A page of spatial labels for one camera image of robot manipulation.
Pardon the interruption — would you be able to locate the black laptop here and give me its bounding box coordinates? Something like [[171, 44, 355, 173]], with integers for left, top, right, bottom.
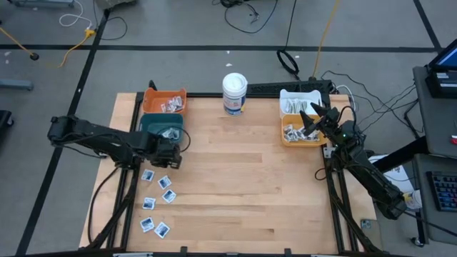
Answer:
[[428, 48, 457, 72]]

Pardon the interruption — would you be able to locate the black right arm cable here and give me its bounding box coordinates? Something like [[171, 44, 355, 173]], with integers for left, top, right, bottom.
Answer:
[[337, 105, 358, 126]]

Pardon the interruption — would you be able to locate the black box device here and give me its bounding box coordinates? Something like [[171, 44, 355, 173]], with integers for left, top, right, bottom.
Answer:
[[425, 69, 457, 99]]

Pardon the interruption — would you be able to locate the white plastic bin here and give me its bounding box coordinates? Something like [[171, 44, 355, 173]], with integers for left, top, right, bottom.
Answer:
[[278, 89, 324, 119]]

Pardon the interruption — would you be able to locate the white wipes canister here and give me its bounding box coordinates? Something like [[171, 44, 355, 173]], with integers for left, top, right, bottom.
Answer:
[[221, 72, 248, 117]]

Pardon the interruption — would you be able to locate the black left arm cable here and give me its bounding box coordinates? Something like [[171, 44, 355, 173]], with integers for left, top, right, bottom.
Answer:
[[153, 124, 192, 154]]

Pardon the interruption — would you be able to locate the white paper sheet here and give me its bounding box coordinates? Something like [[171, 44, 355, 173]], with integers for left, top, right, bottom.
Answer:
[[367, 155, 415, 193]]

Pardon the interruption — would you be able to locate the white power cable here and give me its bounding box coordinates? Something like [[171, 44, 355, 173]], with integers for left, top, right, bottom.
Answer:
[[334, 84, 355, 109]]

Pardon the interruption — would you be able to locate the yellow hanging cable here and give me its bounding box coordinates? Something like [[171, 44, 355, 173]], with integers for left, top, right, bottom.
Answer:
[[312, 0, 339, 79]]

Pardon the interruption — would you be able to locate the white floor cable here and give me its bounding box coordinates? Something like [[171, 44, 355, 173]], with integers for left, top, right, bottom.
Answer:
[[59, 0, 94, 30]]

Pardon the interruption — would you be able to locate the grey metal bar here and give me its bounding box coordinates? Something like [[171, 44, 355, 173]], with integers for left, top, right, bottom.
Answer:
[[0, 79, 35, 91], [9, 0, 76, 8]]

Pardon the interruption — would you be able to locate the black power strip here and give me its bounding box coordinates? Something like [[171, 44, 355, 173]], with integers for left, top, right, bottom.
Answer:
[[246, 80, 333, 97]]

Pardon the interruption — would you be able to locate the yellow extension cable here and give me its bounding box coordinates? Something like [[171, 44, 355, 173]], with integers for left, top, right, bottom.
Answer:
[[0, 26, 97, 69]]

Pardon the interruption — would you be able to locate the teal plastic bin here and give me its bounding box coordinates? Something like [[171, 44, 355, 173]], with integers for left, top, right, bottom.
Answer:
[[138, 113, 186, 144]]

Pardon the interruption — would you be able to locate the grey desk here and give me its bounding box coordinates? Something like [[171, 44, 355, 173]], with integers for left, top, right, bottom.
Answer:
[[412, 153, 457, 246]]

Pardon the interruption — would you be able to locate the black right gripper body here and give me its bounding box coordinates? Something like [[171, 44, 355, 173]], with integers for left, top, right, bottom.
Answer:
[[313, 108, 349, 143]]

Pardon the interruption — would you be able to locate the white yellow bottle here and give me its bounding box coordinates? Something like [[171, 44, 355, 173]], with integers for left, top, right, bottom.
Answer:
[[403, 191, 423, 211]]

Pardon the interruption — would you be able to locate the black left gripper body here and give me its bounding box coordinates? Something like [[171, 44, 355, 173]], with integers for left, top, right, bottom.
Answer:
[[149, 137, 182, 169]]

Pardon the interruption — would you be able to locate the black chair base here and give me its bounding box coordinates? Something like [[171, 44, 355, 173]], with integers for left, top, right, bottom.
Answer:
[[0, 109, 15, 128]]

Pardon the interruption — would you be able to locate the orange plastic bin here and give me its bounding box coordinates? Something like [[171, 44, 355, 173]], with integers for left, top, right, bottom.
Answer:
[[142, 87, 188, 115]]

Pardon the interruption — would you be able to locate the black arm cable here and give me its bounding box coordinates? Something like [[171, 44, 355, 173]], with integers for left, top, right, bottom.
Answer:
[[337, 105, 358, 126], [153, 124, 192, 154]]

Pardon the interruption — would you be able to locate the black cable bundle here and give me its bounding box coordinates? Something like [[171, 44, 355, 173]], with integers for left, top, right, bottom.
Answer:
[[213, 0, 280, 35]]

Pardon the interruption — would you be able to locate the black desk crossbar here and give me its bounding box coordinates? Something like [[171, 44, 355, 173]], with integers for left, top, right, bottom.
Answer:
[[371, 137, 429, 174]]

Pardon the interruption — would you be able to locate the dark smartphone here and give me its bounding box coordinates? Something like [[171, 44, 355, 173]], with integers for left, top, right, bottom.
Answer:
[[360, 218, 383, 251]]

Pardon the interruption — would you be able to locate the black keyboard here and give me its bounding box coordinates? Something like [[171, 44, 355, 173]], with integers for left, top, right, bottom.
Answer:
[[426, 171, 457, 213]]

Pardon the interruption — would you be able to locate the grey side table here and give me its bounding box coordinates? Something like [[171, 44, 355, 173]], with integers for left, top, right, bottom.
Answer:
[[413, 66, 457, 158]]

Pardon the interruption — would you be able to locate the yellow plastic bin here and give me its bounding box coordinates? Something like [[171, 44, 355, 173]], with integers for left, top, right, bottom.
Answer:
[[281, 114, 329, 148]]

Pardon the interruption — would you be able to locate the black hanging cable with coil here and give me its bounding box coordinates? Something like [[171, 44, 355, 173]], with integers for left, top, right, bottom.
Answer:
[[276, 0, 301, 80]]

